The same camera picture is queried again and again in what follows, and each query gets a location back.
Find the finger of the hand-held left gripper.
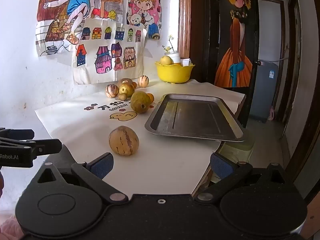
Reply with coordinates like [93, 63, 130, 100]
[0, 127, 35, 141]
[0, 138, 63, 156]

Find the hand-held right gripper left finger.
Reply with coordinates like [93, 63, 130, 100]
[37, 152, 129, 204]

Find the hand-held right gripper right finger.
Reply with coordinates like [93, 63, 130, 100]
[194, 152, 286, 202]

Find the large striped pepino melon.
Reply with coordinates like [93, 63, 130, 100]
[109, 126, 140, 156]

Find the metal baking tray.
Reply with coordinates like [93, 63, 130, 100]
[144, 93, 245, 142]

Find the yellow green mango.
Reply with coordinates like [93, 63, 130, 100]
[130, 91, 152, 114]

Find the white printed table cloth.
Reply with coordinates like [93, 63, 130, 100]
[34, 79, 247, 198]

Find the brown kiwi with sticker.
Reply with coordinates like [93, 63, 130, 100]
[117, 78, 134, 88]

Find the grey appliance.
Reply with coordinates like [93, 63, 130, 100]
[249, 59, 279, 123]

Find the yellow plastic bowl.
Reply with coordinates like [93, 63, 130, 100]
[154, 61, 195, 83]

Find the orange dress woman painting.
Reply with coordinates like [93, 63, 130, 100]
[214, 0, 253, 88]

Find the colourful houses paper drawing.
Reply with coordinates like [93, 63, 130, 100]
[72, 18, 148, 85]

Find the white glass jar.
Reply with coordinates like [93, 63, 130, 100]
[164, 51, 181, 64]

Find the yellow flower sprig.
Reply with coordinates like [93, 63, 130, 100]
[162, 34, 175, 53]

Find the black door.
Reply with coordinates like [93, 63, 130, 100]
[207, 0, 259, 128]

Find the fan figure wall poster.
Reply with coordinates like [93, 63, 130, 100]
[36, 0, 130, 57]

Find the brown wooden door frame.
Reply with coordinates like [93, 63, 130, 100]
[178, 0, 192, 59]

